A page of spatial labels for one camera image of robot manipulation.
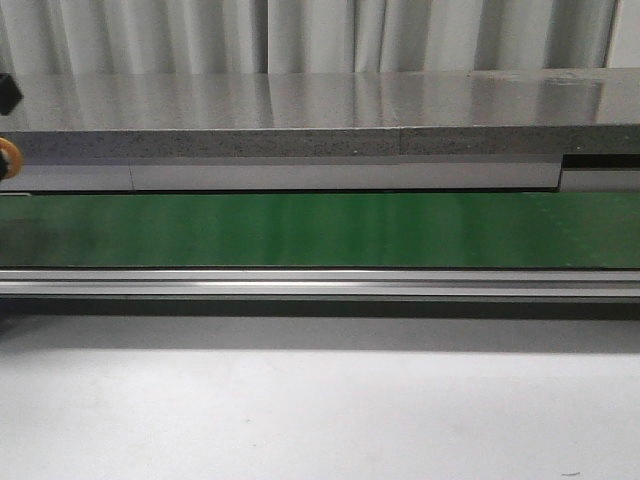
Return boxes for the yellow mushroom push button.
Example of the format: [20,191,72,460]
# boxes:
[0,138,23,180]

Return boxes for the white pleated curtain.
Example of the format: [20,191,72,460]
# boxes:
[1,0,639,74]

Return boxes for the grey rear conveyor rail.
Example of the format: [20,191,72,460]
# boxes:
[1,154,639,192]

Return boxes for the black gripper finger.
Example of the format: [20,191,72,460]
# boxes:
[0,73,24,116]

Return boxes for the grey speckled rear worktop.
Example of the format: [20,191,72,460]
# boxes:
[1,68,639,158]

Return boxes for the green conveyor belt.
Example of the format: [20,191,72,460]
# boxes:
[1,192,639,269]

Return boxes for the aluminium front conveyor rail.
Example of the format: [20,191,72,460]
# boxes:
[1,268,639,300]

